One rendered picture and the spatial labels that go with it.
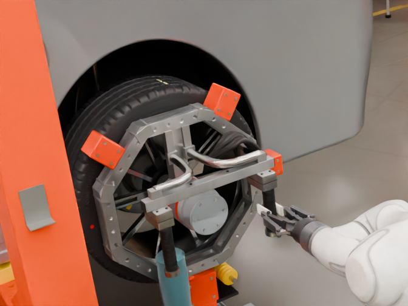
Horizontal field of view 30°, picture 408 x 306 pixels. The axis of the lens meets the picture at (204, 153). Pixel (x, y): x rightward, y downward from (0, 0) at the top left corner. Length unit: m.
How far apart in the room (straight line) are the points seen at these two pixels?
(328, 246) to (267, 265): 1.61
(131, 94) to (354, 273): 1.13
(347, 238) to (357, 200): 2.12
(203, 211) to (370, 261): 0.92
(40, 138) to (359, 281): 0.78
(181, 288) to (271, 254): 1.41
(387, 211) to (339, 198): 2.12
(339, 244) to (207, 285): 0.66
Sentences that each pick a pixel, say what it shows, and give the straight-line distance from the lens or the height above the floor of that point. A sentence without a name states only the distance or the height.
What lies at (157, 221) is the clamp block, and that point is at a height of 0.93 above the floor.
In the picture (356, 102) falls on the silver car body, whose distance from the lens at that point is 2.91.
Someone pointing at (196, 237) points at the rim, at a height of 0.65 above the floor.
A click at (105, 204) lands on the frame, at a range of 2.24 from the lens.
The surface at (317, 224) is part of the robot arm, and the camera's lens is 2.07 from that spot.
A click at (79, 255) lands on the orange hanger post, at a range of 1.89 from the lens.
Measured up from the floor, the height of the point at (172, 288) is 0.65.
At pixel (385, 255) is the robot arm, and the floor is 1.15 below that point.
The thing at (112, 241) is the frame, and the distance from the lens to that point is 2.29.
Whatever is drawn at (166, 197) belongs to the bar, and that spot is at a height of 0.97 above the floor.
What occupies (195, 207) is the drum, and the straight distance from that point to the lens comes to 2.20.
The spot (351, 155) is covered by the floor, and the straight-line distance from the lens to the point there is 4.65.
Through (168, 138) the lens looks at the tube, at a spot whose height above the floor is 1.06.
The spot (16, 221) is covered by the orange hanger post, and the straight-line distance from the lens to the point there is 1.80.
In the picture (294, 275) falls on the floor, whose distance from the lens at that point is 3.50.
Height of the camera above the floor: 1.87
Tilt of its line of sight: 23 degrees down
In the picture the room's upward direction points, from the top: 8 degrees counter-clockwise
